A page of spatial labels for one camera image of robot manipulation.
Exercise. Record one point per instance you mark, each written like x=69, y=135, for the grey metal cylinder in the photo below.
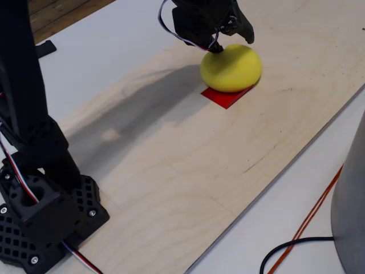
x=352, y=199

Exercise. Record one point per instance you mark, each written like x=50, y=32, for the red square plate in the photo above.
x=223, y=98

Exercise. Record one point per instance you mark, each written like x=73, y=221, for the yellow round sponge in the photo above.
x=231, y=70

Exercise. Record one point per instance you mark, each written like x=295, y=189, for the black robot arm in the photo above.
x=22, y=85

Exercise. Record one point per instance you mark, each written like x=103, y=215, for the light plywood board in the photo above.
x=185, y=171

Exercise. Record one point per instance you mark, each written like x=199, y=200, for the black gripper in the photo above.
x=212, y=24

